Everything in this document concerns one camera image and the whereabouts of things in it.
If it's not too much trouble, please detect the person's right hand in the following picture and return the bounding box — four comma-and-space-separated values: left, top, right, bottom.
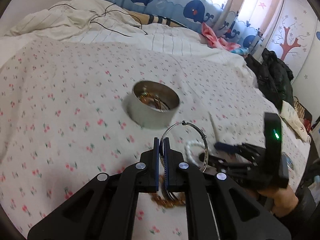
258, 185, 299, 218

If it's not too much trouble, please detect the whale print blue pillow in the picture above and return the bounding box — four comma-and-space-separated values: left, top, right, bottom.
106, 0, 259, 49

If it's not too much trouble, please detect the black thin cable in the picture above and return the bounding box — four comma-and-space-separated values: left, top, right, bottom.
47, 2, 149, 38

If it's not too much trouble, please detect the pink crumpled cloth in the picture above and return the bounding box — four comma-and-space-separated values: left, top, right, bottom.
201, 22, 241, 51

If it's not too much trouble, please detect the amber bead bracelet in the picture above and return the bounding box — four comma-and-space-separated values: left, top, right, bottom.
150, 174, 187, 209

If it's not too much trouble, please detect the white bead bracelet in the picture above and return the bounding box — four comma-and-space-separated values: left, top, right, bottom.
184, 139, 209, 164

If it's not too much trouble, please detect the cream striped duvet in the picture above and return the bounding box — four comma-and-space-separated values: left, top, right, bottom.
1, 0, 242, 61

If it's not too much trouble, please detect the white wardrobe with tree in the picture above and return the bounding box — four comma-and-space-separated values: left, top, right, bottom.
267, 0, 319, 119

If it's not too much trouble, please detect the cherry print bed sheet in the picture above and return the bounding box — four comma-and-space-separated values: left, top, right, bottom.
0, 36, 311, 240

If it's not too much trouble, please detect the black jacket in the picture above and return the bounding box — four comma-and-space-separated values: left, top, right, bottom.
245, 49, 294, 111

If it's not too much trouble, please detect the striped bolster pillow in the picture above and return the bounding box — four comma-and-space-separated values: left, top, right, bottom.
127, 11, 187, 28

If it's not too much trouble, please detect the silver bangle bracelet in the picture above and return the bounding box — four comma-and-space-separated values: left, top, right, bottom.
159, 120, 209, 173

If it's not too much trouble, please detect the white paper bag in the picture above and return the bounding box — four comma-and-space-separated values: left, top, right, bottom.
280, 100, 310, 142

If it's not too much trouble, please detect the round silver metal tin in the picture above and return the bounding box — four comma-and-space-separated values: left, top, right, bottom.
127, 80, 181, 129

